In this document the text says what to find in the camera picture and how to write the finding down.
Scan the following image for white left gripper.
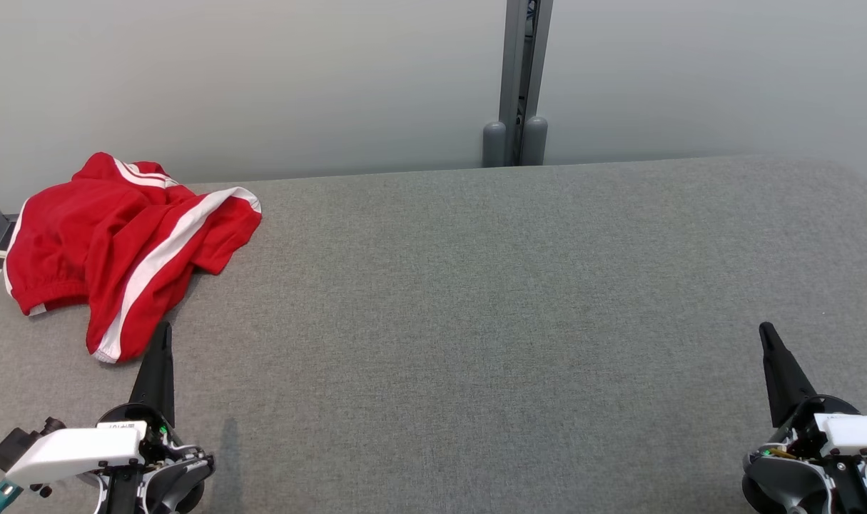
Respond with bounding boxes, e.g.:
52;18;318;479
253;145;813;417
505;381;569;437
5;321;186;514

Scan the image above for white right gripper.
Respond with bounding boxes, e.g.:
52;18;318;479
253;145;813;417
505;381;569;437
759;321;867;461

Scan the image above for red shorts with white stripe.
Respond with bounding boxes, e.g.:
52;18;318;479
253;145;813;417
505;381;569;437
4;178;263;365

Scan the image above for grey cylindrical post foot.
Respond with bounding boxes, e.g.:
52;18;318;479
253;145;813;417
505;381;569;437
482;121;507;168
522;116;549;166

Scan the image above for grey metal partition post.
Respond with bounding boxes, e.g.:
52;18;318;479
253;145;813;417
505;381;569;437
497;0;554;166

